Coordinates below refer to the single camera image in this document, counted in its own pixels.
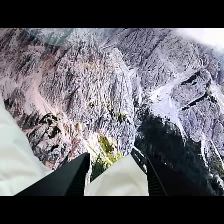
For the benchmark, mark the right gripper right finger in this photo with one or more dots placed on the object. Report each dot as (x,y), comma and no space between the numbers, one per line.
(166,183)

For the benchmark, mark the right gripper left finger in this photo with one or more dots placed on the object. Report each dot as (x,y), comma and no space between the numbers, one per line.
(68,178)

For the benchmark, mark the white garment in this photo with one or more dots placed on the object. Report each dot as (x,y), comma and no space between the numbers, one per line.
(20,160)

